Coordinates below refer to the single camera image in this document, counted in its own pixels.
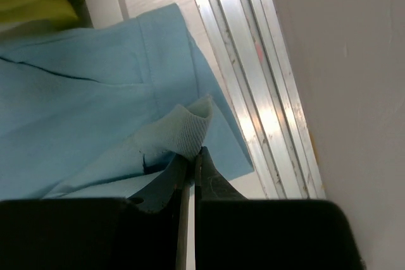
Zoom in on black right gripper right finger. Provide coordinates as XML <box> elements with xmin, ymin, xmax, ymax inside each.
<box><xmin>195</xmin><ymin>147</ymin><xmax>363</xmax><ymax>269</ymax></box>

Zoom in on light blue trousers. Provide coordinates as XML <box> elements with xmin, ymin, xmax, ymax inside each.
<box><xmin>1</xmin><ymin>4</ymin><xmax>253</xmax><ymax>200</ymax></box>

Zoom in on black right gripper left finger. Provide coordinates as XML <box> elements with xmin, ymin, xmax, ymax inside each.
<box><xmin>1</xmin><ymin>155</ymin><xmax>190</xmax><ymax>269</ymax></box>

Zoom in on aluminium rail right side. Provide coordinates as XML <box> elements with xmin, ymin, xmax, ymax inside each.
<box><xmin>195</xmin><ymin>0</ymin><xmax>325</xmax><ymax>199</ymax></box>

